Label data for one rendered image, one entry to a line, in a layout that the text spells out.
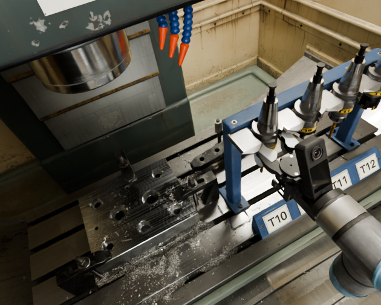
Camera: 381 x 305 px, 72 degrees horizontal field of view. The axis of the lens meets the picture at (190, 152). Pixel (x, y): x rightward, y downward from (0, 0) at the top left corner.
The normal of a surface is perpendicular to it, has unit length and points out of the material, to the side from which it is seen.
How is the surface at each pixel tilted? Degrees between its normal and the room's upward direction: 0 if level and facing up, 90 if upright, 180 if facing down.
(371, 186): 0
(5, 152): 90
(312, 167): 63
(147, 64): 89
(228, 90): 0
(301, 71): 24
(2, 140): 90
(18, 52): 90
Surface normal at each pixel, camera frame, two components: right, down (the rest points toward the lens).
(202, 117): -0.14, -0.64
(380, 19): -0.88, 0.43
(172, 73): 0.45, 0.64
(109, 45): 0.82, 0.35
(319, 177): 0.36, 0.26
